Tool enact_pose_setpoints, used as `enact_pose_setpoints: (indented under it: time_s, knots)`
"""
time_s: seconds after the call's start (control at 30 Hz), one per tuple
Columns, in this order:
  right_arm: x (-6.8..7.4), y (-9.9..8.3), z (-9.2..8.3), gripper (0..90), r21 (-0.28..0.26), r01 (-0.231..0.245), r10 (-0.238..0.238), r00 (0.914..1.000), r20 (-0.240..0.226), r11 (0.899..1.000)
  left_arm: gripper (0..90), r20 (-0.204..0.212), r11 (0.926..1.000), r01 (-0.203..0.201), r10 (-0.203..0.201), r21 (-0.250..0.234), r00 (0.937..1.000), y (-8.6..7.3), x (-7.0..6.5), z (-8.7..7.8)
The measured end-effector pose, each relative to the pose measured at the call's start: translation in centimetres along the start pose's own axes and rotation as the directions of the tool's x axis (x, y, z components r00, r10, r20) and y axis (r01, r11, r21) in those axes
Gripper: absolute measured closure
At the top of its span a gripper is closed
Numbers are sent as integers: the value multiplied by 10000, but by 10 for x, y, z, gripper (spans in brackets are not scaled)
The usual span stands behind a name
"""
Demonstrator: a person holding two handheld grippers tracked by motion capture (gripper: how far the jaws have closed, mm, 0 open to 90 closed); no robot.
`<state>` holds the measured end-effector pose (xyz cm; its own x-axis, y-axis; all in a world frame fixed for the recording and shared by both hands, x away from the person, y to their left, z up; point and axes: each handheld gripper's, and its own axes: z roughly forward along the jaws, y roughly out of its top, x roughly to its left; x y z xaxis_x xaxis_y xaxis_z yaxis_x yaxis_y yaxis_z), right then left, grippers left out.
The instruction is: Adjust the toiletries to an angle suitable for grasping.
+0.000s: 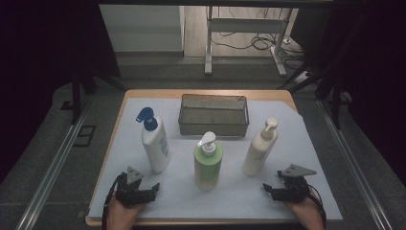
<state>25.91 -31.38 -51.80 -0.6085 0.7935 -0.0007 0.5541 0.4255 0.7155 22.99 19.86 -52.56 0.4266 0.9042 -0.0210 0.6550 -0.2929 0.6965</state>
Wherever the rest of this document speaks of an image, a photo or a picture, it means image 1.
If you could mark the white power strip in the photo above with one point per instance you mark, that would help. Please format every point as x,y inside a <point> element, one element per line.
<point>303,77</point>

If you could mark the dark metal stand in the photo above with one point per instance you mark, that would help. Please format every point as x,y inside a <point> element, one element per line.
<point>76,96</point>
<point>335,102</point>

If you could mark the white metal desk frame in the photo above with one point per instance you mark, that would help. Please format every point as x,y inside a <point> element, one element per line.
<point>245,25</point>

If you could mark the person's left hand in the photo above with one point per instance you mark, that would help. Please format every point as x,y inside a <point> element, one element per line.
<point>121,217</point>

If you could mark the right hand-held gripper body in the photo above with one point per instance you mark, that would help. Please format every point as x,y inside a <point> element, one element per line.
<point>293,190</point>

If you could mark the white bottle with blue pump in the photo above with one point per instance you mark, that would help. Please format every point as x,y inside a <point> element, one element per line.
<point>156,150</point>

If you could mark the cream pump bottle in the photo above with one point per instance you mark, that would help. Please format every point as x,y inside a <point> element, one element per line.
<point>258,153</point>

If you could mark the green bottle with white pump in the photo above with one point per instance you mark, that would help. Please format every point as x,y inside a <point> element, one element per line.
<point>208,169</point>

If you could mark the metal mesh basket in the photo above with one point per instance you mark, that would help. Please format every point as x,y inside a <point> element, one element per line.
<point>213,127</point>

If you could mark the aluminium rail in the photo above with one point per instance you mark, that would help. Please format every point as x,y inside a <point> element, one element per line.
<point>51,172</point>
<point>354,166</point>

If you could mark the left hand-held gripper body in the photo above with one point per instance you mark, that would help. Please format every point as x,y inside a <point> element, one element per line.
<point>127,191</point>

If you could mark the white cabinet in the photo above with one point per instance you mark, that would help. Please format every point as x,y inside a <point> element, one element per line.
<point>143,28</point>

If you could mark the person's right hand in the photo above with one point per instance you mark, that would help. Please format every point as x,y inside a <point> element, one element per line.
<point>308,214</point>

